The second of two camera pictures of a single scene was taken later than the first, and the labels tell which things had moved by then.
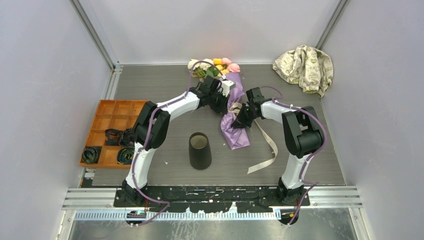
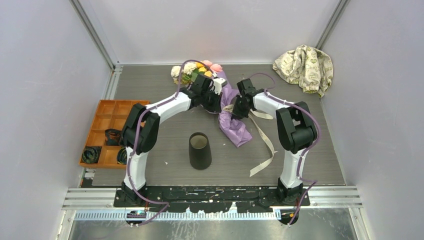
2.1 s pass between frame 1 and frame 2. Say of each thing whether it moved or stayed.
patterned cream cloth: stayed
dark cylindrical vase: stayed
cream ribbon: moved
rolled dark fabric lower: stayed
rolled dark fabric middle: stayed
